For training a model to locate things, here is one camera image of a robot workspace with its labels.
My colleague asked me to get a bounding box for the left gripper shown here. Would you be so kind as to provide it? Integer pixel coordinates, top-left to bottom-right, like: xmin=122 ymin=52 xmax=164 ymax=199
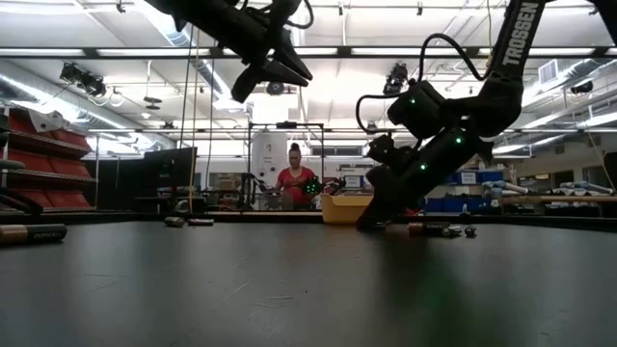
xmin=182 ymin=0 xmax=315 ymax=105

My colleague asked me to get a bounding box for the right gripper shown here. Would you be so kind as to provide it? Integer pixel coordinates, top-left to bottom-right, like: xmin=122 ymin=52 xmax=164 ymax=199
xmin=355 ymin=126 xmax=495 ymax=230

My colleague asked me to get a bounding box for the yellow plastic bin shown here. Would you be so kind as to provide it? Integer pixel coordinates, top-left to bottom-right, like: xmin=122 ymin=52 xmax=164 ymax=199
xmin=320 ymin=193 xmax=375 ymax=226

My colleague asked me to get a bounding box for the copper-top black Duracell battery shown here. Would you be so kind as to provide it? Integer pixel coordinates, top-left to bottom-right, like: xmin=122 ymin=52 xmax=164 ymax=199
xmin=408 ymin=221 xmax=453 ymax=237
xmin=0 ymin=223 xmax=68 ymax=248

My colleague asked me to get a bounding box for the blue storage bin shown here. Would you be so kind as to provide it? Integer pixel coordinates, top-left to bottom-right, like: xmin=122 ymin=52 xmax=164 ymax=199
xmin=445 ymin=169 xmax=505 ymax=187
xmin=423 ymin=196 xmax=493 ymax=215

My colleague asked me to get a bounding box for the white cylindrical tank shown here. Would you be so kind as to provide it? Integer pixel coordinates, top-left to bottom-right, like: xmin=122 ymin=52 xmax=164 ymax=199
xmin=251 ymin=132 xmax=289 ymax=192

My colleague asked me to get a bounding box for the person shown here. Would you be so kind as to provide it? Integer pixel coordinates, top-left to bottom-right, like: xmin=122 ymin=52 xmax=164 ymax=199
xmin=274 ymin=142 xmax=317 ymax=211

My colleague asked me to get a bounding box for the white material roll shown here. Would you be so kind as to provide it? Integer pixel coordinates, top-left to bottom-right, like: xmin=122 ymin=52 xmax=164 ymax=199
xmin=558 ymin=180 xmax=615 ymax=197
xmin=481 ymin=179 xmax=530 ymax=197

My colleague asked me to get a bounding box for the black monitor screen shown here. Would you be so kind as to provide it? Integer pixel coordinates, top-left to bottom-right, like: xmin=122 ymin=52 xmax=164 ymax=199
xmin=143 ymin=147 xmax=198 ymax=190

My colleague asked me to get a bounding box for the light wooden table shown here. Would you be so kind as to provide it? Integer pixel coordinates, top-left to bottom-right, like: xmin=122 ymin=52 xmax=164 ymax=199
xmin=497 ymin=194 xmax=617 ymax=204

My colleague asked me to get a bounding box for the black ceiling spotlight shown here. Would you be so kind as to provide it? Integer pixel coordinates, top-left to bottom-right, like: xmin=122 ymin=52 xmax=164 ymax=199
xmin=59 ymin=61 xmax=108 ymax=98

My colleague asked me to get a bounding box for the red shelf bin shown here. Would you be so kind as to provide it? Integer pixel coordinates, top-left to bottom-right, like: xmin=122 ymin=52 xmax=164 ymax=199
xmin=50 ymin=128 xmax=93 ymax=151
xmin=45 ymin=190 xmax=93 ymax=209
xmin=46 ymin=157 xmax=95 ymax=178
xmin=0 ymin=188 xmax=48 ymax=209
xmin=0 ymin=148 xmax=52 ymax=174
xmin=0 ymin=109 xmax=55 ymax=141

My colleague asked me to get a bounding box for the white air vent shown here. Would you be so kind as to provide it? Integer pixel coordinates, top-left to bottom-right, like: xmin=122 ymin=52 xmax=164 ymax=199
xmin=537 ymin=59 xmax=560 ymax=86

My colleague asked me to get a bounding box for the metal shelf rack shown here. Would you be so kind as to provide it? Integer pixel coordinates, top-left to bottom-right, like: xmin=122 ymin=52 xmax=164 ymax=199
xmin=0 ymin=103 xmax=100 ymax=213

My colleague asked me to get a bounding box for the black diagonal strut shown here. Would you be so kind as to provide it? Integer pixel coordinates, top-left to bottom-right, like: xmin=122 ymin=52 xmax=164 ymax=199
xmin=0 ymin=185 xmax=48 ymax=219

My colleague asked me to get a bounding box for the thin black frame stand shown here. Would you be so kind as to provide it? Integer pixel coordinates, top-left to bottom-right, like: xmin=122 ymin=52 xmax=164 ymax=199
xmin=247 ymin=120 xmax=326 ymax=212

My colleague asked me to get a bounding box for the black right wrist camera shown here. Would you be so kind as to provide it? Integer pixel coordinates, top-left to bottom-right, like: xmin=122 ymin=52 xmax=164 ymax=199
xmin=387 ymin=79 xmax=447 ymax=141

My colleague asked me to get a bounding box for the black right camera cable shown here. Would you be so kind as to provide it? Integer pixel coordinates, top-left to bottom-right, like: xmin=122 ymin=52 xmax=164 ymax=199
xmin=355 ymin=32 xmax=488 ymax=136

